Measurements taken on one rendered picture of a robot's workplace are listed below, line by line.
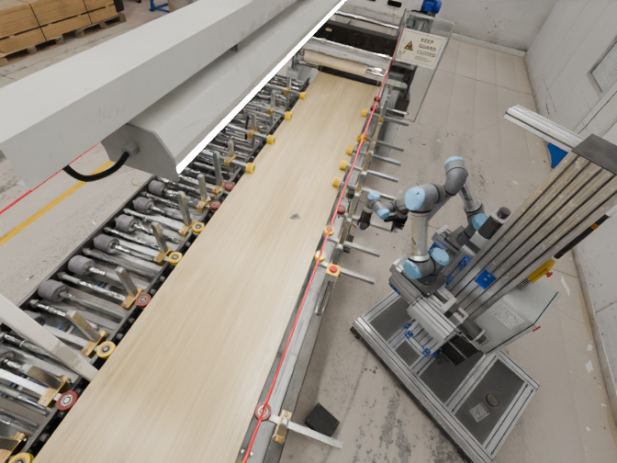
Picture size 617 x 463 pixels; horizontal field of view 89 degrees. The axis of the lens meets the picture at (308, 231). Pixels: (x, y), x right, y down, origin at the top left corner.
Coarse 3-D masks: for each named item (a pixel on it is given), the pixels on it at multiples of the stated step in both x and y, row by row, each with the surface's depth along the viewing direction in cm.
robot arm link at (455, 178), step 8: (456, 168) 188; (448, 176) 189; (456, 176) 186; (464, 176) 186; (448, 184) 189; (456, 184) 186; (464, 184) 188; (448, 192) 190; (456, 192) 189; (432, 208) 203; (440, 208) 202; (432, 216) 209
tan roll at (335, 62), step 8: (304, 56) 392; (312, 56) 390; (320, 56) 388; (328, 56) 388; (320, 64) 396; (328, 64) 391; (336, 64) 388; (344, 64) 385; (352, 64) 384; (360, 64) 384; (352, 72) 389; (360, 72) 385; (368, 72) 387
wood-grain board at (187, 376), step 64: (320, 128) 319; (256, 192) 248; (320, 192) 257; (192, 256) 202; (256, 256) 209; (192, 320) 176; (256, 320) 181; (128, 384) 152; (192, 384) 155; (256, 384) 159; (64, 448) 134; (128, 448) 136; (192, 448) 139
